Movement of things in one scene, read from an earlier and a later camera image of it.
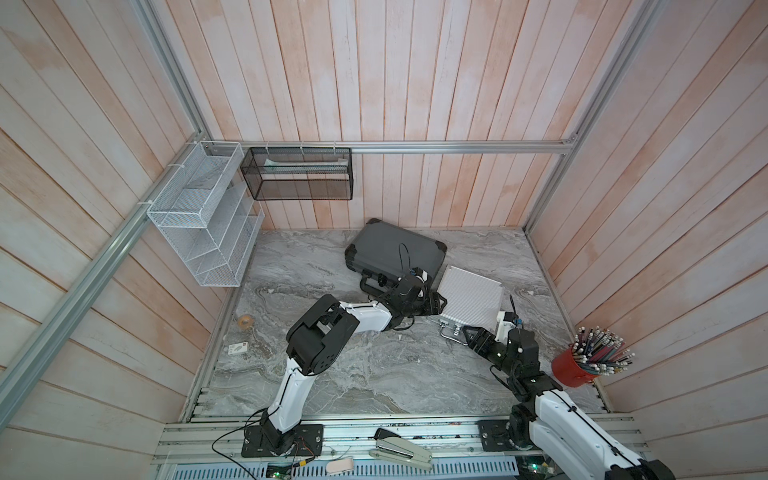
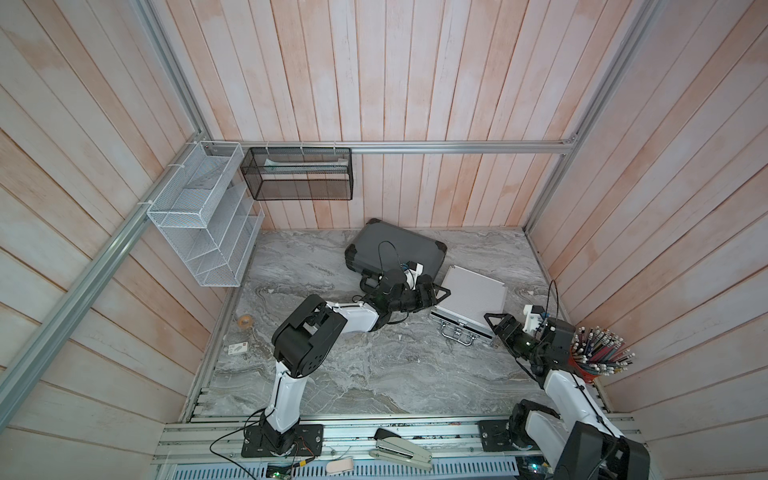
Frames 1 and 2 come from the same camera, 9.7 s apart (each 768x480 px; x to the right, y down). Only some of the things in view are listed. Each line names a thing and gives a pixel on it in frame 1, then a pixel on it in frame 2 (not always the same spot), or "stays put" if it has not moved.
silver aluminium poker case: [471, 300] stays put
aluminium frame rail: [390, 144] stays put
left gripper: [434, 307] stays put
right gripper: [481, 334] → [504, 327]
